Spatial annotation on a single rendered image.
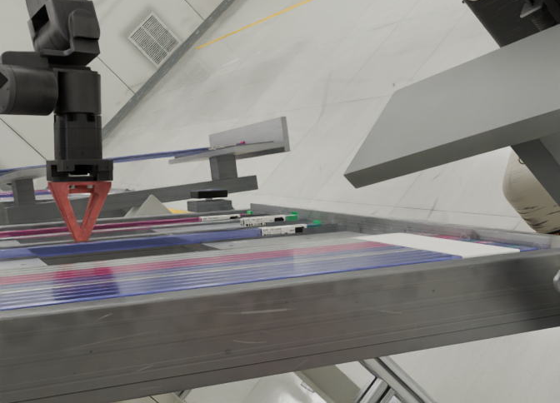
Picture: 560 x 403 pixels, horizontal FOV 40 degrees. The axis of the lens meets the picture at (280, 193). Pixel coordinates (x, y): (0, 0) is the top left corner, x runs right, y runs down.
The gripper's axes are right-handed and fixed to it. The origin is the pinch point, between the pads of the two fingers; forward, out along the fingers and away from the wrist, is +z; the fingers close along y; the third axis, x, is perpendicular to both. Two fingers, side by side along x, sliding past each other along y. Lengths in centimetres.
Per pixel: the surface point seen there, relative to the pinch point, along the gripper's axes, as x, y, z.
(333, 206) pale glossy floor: 121, -160, 9
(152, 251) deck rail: 14.1, -19.3, 5.0
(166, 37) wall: 232, -762, -150
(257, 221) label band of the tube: 23.3, 0.7, -0.7
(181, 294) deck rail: -2.0, 48.4, -0.2
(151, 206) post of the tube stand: 20.6, -44.1, -0.6
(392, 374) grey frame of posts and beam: 59, -23, 30
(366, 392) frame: 54, -24, 34
